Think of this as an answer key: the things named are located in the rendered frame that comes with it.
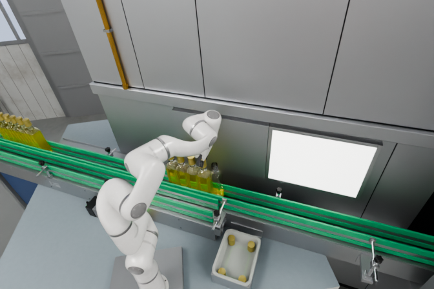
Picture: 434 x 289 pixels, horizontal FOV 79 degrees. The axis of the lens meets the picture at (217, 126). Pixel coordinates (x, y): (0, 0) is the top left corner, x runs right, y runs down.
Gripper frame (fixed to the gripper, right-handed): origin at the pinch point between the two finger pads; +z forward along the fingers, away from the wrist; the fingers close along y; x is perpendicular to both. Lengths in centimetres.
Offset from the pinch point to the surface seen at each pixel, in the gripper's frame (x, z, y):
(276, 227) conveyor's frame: 43.6, 17.0, 5.3
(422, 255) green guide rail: 96, -3, 3
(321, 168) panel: 51, -12, -13
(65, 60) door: -223, 96, -135
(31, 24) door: -250, 58, -126
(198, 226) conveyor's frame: 9.4, 28.9, 15.2
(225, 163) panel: 9.7, 9.9, -12.3
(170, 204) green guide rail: -7.4, 24.1, 13.6
